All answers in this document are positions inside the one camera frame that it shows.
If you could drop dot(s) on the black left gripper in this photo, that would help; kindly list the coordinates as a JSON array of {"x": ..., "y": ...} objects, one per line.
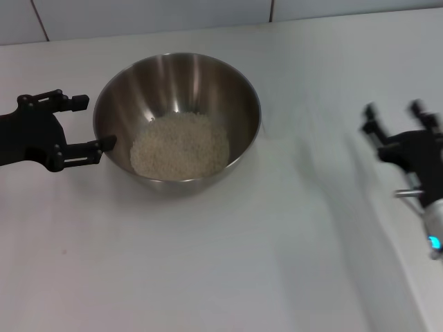
[{"x": 31, "y": 138}]

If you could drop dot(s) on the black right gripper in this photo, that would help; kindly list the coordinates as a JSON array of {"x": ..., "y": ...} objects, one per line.
[{"x": 422, "y": 155}]

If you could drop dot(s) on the stainless steel mixing bowl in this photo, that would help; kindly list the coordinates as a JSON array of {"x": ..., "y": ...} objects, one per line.
[{"x": 180, "y": 83}]

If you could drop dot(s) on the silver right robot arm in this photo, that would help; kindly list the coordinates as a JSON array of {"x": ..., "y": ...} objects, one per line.
[{"x": 434, "y": 221}]

